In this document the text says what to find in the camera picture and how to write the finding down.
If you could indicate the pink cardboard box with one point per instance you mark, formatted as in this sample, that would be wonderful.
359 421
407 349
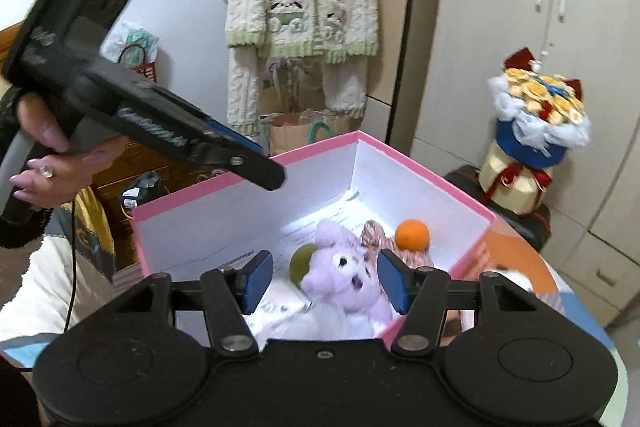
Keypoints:
225 227

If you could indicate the white plush toy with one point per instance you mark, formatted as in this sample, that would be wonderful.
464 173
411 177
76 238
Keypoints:
515 279

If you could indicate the red basket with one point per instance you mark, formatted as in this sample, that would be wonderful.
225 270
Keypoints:
142 67

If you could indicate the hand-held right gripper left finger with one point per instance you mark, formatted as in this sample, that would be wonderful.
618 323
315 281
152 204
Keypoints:
257 281

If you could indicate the white plastic bag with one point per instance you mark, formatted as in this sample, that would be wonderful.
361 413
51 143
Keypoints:
135 37

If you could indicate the white yellow printed cloth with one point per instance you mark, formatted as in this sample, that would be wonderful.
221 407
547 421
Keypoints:
40 287

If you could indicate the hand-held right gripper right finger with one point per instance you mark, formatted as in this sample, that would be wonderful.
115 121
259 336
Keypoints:
392 281

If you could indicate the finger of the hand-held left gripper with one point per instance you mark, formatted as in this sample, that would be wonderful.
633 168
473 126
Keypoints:
235 139
255 169

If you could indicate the wooden cabinet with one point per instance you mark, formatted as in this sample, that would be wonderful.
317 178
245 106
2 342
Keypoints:
145 157

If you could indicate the black suitcase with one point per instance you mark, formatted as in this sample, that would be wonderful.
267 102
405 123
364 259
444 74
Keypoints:
535 224

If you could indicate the green ball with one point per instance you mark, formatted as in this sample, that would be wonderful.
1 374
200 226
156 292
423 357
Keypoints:
300 264

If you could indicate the brown paper bag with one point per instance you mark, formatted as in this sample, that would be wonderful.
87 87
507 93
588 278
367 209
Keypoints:
290 137

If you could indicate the person's left hand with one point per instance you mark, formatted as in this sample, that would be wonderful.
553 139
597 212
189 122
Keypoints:
60 172

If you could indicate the flower bouquet with blue wrap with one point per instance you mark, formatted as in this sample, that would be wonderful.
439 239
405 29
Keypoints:
520 142

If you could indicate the beige wardrobe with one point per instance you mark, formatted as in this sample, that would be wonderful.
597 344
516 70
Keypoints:
500 7

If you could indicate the purple plush toy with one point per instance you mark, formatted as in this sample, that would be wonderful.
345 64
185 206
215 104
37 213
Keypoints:
325 279

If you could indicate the printed bed sheet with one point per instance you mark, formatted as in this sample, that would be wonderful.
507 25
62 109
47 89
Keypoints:
505 247

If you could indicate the pink floral scrunchie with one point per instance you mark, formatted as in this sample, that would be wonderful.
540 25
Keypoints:
372 237

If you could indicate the black plastic pouch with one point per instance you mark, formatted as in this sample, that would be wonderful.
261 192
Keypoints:
142 194

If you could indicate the orange ball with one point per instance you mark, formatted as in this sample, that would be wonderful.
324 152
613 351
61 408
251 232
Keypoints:
412 235

